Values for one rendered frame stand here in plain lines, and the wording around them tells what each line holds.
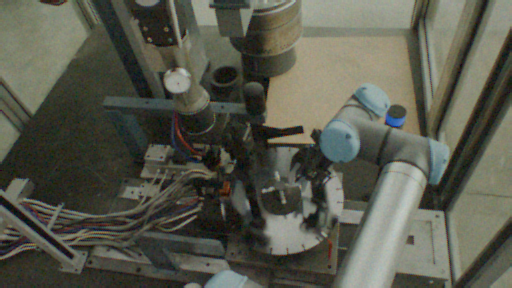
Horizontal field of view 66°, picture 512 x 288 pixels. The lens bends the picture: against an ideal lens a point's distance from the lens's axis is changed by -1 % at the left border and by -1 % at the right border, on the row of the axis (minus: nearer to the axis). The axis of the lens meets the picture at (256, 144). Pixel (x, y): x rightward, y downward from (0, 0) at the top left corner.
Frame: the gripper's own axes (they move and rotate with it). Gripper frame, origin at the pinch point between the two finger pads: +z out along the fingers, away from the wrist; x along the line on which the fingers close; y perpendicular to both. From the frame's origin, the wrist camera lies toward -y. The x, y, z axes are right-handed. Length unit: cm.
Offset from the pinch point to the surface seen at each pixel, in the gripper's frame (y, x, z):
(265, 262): 15.1, 3.1, 17.5
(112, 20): -44, -69, 13
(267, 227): 11.4, -1.8, 7.8
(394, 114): -6.7, 10.8, -27.8
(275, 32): -60, -17, -3
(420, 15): -102, 37, -21
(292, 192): 1.5, 1.3, 2.6
